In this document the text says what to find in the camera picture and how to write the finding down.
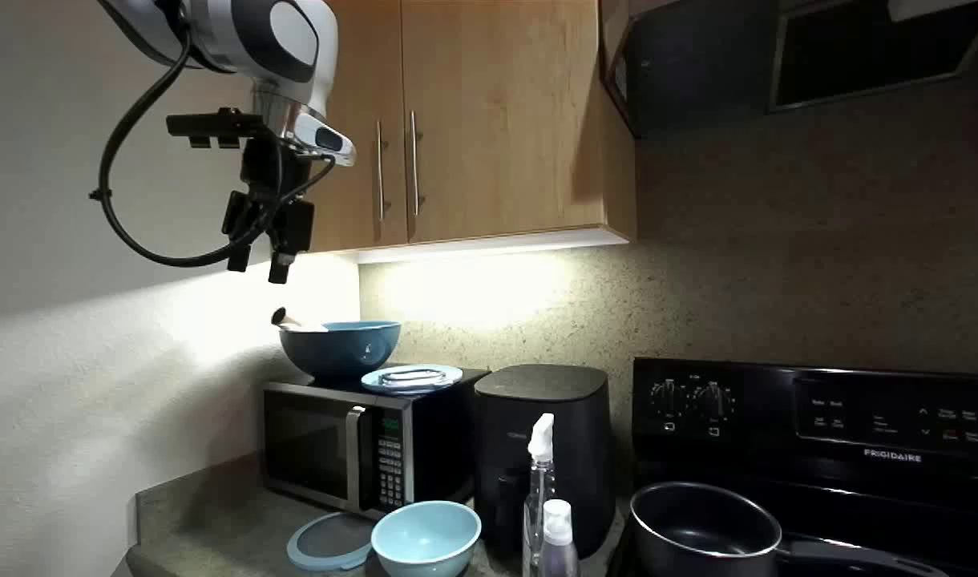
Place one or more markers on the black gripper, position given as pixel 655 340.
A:
pixel 267 170

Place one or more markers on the wooden cabinet door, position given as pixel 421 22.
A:
pixel 347 128
pixel 498 115

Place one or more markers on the under-cabinet light strip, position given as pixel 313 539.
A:
pixel 488 245

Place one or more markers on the wooden overhead cabinet body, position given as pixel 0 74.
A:
pixel 620 181

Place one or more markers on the dark blue bowl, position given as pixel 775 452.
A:
pixel 337 349

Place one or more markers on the light blue plate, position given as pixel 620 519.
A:
pixel 412 376

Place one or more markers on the black steel microwave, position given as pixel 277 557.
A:
pixel 314 449

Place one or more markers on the blue rimmed container lid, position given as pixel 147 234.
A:
pixel 328 542

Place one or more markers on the light blue bowl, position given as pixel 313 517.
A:
pixel 423 539

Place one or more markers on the black air fryer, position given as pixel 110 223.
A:
pixel 571 449

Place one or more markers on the clear spray bottle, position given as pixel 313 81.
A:
pixel 538 501

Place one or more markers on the small white capped bottle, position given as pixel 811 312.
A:
pixel 558 539

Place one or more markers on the steel range hood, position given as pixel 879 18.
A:
pixel 699 66

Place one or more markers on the black cooking pot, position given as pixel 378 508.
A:
pixel 699 530

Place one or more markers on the black electric stove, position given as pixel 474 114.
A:
pixel 882 426

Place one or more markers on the black frying pan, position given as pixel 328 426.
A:
pixel 859 558

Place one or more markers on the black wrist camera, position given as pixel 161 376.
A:
pixel 215 125

